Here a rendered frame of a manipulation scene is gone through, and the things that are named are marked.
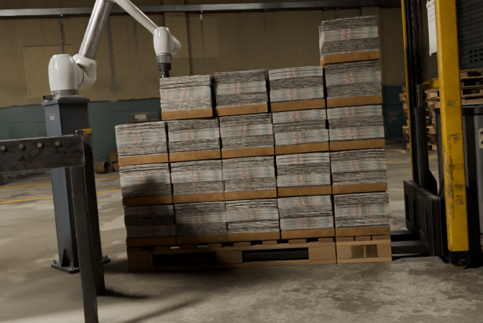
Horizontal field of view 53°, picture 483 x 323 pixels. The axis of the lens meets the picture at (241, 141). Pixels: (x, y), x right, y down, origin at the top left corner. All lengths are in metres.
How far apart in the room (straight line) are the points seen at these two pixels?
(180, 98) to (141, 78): 6.71
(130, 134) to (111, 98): 6.61
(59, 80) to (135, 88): 6.36
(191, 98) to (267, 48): 7.22
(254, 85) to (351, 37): 0.57
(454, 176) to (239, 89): 1.16
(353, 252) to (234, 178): 0.75
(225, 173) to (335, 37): 0.93
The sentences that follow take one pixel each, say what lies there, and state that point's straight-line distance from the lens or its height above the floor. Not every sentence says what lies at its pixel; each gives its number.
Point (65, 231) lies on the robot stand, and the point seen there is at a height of 0.23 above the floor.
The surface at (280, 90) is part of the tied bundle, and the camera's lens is 2.62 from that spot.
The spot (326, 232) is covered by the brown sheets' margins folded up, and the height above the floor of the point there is 0.17.
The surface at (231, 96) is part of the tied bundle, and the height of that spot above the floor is 0.93.
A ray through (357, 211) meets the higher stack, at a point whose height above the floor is 0.27.
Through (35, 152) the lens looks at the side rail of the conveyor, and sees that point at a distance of 2.03.
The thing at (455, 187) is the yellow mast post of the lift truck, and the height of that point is 0.41.
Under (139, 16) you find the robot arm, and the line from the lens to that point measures 3.05.
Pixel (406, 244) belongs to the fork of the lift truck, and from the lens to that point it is 2.81.
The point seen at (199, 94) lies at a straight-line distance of 2.65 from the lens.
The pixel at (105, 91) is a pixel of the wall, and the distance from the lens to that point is 9.37.
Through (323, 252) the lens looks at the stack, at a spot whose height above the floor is 0.06.
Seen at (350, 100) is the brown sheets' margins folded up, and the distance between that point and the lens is 2.63.
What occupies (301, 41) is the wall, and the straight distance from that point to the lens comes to 10.07.
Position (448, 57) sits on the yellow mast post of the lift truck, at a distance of 2.55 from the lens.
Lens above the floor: 0.83
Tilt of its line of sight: 3 degrees down
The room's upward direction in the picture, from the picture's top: 4 degrees counter-clockwise
